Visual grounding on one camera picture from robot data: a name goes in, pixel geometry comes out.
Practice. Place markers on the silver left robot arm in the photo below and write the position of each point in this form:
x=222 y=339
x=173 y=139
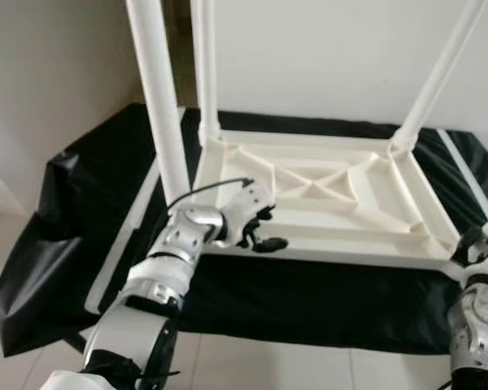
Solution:
x=163 y=276

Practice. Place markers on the white plastic table top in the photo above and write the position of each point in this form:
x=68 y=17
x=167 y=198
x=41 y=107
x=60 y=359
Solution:
x=350 y=215

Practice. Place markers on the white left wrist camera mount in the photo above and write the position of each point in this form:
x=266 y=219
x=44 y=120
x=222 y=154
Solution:
x=248 y=207

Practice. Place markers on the black table cloth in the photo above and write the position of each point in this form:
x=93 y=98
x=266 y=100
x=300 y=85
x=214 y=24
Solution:
x=65 y=211

